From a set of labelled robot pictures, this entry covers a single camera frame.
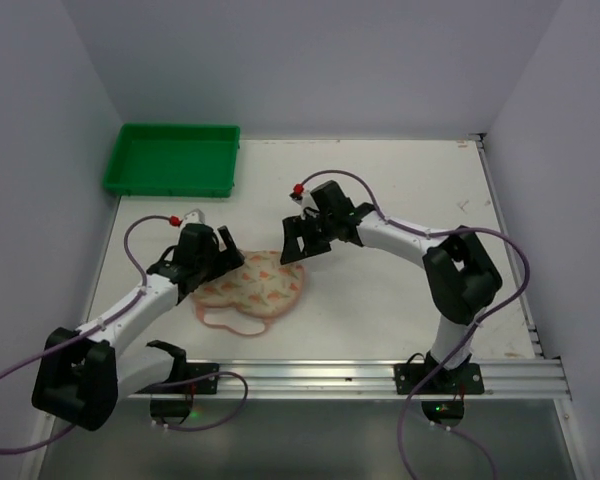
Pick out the floral fabric laundry bag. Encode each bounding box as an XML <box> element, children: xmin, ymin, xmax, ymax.
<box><xmin>191</xmin><ymin>250</ymin><xmax>307</xmax><ymax>338</ymax></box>

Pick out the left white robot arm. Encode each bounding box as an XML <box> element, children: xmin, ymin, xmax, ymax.
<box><xmin>31</xmin><ymin>223</ymin><xmax>245</xmax><ymax>431</ymax></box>

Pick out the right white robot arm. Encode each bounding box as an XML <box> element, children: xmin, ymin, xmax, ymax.
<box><xmin>280</xmin><ymin>181</ymin><xmax>502</xmax><ymax>393</ymax></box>

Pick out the green plastic tray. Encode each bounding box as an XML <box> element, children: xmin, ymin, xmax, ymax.
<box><xmin>103</xmin><ymin>123</ymin><xmax>241</xmax><ymax>198</ymax></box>

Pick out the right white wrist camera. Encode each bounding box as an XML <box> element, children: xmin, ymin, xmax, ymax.
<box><xmin>290</xmin><ymin>183</ymin><xmax>320</xmax><ymax>218</ymax></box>

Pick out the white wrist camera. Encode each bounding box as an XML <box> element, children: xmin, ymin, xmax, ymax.
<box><xmin>290</xmin><ymin>183</ymin><xmax>320</xmax><ymax>218</ymax></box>
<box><xmin>182</xmin><ymin>209</ymin><xmax>205</xmax><ymax>226</ymax></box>

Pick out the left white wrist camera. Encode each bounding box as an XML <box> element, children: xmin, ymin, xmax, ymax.
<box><xmin>182</xmin><ymin>209</ymin><xmax>205</xmax><ymax>226</ymax></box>

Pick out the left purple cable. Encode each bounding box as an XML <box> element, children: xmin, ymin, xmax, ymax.
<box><xmin>0</xmin><ymin>213</ymin><xmax>251</xmax><ymax>453</ymax></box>

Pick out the purple cable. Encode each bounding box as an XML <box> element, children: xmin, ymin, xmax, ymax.
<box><xmin>397</xmin><ymin>169</ymin><xmax>533</xmax><ymax>480</ymax></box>
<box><xmin>0</xmin><ymin>213</ymin><xmax>251</xmax><ymax>453</ymax></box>

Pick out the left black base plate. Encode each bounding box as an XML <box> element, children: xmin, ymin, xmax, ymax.
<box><xmin>178</xmin><ymin>362</ymin><xmax>220</xmax><ymax>397</ymax></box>

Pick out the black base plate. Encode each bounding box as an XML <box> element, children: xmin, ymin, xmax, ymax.
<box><xmin>178</xmin><ymin>362</ymin><xmax>220</xmax><ymax>397</ymax></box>
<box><xmin>393</xmin><ymin>363</ymin><xmax>485</xmax><ymax>396</ymax></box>

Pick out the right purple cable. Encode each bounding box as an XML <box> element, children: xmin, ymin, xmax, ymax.
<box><xmin>397</xmin><ymin>169</ymin><xmax>533</xmax><ymax>480</ymax></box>

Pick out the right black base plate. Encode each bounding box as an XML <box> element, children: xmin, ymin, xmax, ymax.
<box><xmin>393</xmin><ymin>363</ymin><xmax>485</xmax><ymax>396</ymax></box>

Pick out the aluminium front rail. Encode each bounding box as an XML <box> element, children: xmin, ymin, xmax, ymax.
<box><xmin>130</xmin><ymin>359</ymin><xmax>570</xmax><ymax>400</ymax></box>

